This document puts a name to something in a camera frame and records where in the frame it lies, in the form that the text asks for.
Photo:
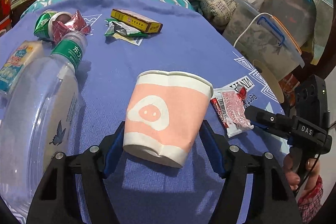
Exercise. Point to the blue printed blanket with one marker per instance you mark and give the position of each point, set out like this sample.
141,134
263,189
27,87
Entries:
150,65

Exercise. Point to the red orange shopping bag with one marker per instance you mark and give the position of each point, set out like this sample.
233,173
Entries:
288,85

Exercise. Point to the pink wrapper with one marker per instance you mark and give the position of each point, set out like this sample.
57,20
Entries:
59,28

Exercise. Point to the upper clear storage bin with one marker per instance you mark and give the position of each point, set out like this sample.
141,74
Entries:
298,16

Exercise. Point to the lower clear storage bin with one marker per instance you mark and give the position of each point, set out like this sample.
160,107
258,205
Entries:
261,36

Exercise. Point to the clear storage bin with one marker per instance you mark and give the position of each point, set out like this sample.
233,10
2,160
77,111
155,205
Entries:
298,16
261,36

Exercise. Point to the clear plastic water bottle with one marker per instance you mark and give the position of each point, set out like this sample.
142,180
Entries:
38,120

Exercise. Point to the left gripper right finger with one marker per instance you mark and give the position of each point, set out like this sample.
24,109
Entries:
271,201

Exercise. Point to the pink paper cup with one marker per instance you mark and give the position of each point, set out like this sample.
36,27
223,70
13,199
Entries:
164,115

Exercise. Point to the crushed green soda can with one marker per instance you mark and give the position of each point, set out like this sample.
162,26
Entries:
41,29

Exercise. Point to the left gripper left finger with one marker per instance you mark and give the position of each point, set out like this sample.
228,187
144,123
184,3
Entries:
55,199

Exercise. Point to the green silver snack wrapper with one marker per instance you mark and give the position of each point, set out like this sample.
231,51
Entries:
120,30

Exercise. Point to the yellow small cardboard box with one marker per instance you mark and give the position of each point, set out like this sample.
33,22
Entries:
138,21

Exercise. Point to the red gift box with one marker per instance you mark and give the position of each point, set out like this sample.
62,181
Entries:
5,15

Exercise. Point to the blue white sponge pack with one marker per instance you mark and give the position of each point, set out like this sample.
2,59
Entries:
27,52

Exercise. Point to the white red wrapper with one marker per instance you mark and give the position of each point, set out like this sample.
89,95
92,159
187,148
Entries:
228,104

